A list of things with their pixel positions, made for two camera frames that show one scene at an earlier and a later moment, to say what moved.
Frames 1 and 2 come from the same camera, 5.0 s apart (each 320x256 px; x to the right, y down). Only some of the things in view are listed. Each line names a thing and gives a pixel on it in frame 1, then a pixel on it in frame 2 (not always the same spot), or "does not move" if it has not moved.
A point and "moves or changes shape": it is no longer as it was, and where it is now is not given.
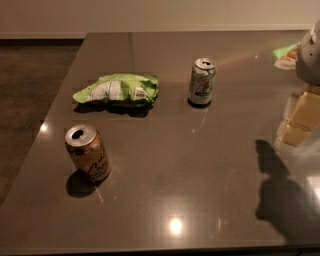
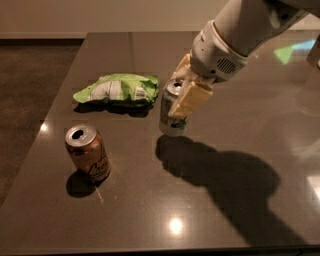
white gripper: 310,60 to 215,57
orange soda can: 88,150 does not move
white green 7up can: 202,81 moves or changes shape
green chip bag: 119,87 does not move
